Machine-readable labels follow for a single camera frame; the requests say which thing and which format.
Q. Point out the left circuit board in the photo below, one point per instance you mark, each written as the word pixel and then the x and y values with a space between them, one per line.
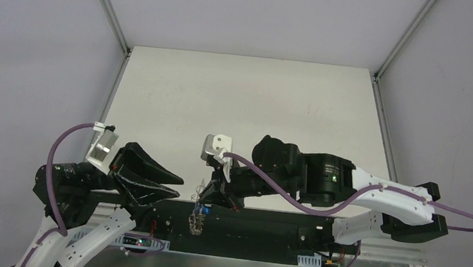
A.
pixel 140 242

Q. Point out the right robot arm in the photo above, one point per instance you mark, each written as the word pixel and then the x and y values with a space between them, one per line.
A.
pixel 321 185

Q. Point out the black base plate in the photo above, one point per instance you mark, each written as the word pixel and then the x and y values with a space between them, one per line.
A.
pixel 254 235

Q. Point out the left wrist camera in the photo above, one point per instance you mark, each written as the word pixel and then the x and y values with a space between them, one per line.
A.
pixel 101 145

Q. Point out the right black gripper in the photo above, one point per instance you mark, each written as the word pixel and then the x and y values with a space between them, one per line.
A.
pixel 225 183

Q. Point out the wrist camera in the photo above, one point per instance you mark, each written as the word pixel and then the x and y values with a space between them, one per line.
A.
pixel 101 145
pixel 214 152

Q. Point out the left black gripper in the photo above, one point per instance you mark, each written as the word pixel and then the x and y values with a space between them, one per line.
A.
pixel 115 172

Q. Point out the circuit board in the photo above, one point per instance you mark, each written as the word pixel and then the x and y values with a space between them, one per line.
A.
pixel 140 242
pixel 314 261

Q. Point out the right circuit board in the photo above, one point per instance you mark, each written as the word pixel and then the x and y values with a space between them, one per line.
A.
pixel 314 261

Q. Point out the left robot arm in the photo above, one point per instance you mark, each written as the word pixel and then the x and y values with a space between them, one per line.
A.
pixel 69 193

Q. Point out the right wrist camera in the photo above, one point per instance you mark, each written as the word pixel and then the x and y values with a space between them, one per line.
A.
pixel 214 152

